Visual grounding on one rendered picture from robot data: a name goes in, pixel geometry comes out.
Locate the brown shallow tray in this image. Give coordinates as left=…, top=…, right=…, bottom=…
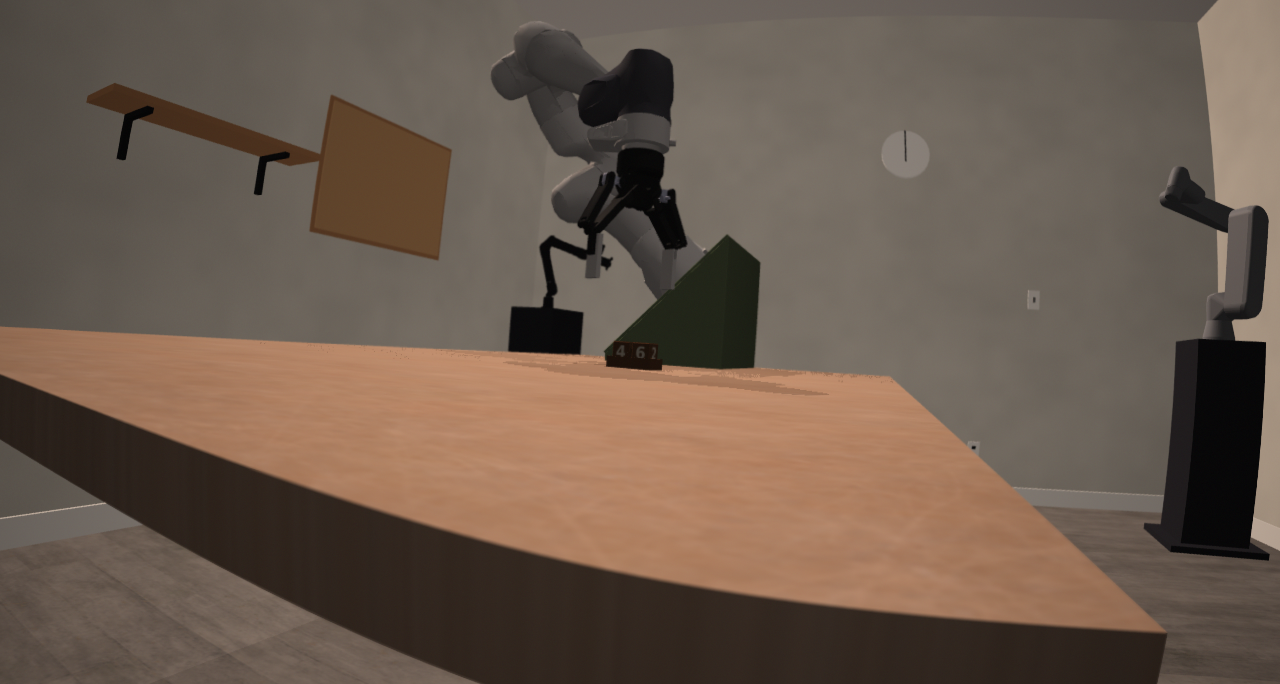
left=605, top=355, right=663, bottom=370

